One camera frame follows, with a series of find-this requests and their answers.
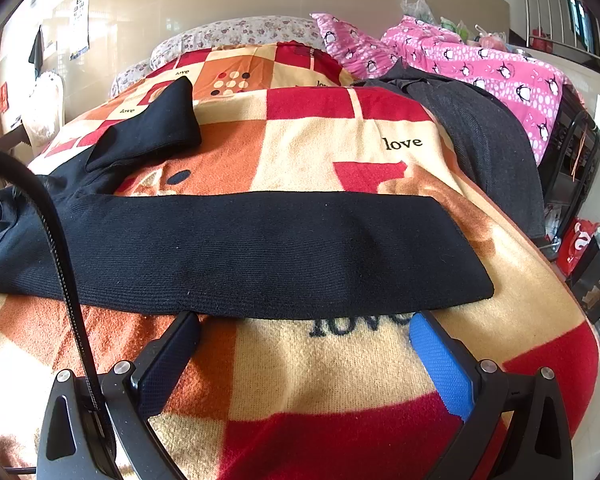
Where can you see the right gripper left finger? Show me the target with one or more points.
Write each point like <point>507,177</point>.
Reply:
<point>77,442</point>

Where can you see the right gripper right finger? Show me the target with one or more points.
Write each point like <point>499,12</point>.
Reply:
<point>537,442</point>

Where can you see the black knit pants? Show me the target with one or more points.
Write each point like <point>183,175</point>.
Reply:
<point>272,255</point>

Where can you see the checkered love blanket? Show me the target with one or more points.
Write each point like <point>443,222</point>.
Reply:
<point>327,398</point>

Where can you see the red shopping bag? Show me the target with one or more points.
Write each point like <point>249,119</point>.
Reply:
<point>577,237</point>

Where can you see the dark grey garment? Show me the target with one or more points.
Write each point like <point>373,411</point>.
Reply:
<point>490,145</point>

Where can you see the pink penguin quilt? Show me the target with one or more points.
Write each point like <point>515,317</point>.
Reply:
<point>530,88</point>

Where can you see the white ornate chair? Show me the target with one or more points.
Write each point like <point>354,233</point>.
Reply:
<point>44,111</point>

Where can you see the clear plastic bag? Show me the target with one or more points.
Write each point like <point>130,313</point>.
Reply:
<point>418,9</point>

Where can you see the floral pillow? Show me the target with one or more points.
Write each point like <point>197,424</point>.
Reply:
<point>263,29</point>

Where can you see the black bed frame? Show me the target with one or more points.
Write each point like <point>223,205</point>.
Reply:
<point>569,164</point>

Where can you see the wall calendar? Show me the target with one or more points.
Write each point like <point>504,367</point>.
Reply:
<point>78,39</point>

